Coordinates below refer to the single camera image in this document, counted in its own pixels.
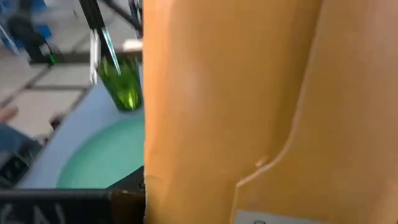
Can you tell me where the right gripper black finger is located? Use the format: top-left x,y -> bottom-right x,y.
0,166 -> 146,224

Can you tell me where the green ribbed glass cup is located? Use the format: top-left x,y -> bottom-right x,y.
96,55 -> 144,112

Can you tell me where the spoon with light-blue handle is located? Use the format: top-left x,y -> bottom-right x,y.
101,26 -> 122,75

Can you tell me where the orange plastic bin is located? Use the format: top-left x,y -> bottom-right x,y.
142,0 -> 398,224

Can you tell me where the teal plate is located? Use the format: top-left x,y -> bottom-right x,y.
55,116 -> 146,190

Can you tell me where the person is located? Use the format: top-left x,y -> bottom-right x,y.
0,105 -> 43,162

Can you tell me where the blue black floor equipment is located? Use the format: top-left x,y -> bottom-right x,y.
7,0 -> 65,65

